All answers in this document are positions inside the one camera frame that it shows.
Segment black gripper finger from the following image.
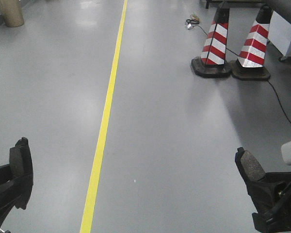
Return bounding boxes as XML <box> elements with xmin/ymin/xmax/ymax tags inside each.
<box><xmin>0</xmin><ymin>173</ymin><xmax>33</xmax><ymax>225</ymax></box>
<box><xmin>244</xmin><ymin>172</ymin><xmax>291</xmax><ymax>215</ymax></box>
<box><xmin>0</xmin><ymin>164</ymin><xmax>13</xmax><ymax>188</ymax></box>

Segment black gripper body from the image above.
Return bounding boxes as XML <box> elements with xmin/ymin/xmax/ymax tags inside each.
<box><xmin>251</xmin><ymin>174</ymin><xmax>291</xmax><ymax>233</ymax></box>

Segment dark brake pad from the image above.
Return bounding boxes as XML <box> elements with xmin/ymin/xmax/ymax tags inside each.
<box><xmin>234</xmin><ymin>147</ymin><xmax>266</xmax><ymax>193</ymax></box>
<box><xmin>9</xmin><ymin>137</ymin><xmax>33</xmax><ymax>210</ymax></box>

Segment right red white cone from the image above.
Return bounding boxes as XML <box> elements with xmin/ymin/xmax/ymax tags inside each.
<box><xmin>229</xmin><ymin>5</ymin><xmax>272</xmax><ymax>81</ymax></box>

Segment red white cone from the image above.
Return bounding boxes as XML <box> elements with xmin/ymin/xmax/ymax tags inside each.
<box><xmin>191</xmin><ymin>1</ymin><xmax>231</xmax><ymax>78</ymax></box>
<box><xmin>229</xmin><ymin>5</ymin><xmax>272</xmax><ymax>81</ymax></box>

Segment left red white cone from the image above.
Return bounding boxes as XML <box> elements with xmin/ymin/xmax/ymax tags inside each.
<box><xmin>191</xmin><ymin>1</ymin><xmax>231</xmax><ymax>78</ymax></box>

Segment brown cardboard tube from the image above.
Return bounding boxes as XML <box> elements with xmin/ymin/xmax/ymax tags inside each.
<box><xmin>0</xmin><ymin>0</ymin><xmax>25</xmax><ymax>27</ymax></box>

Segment black floor cable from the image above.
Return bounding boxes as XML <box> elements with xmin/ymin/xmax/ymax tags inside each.
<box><xmin>185</xmin><ymin>14</ymin><xmax>291</xmax><ymax>135</ymax></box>

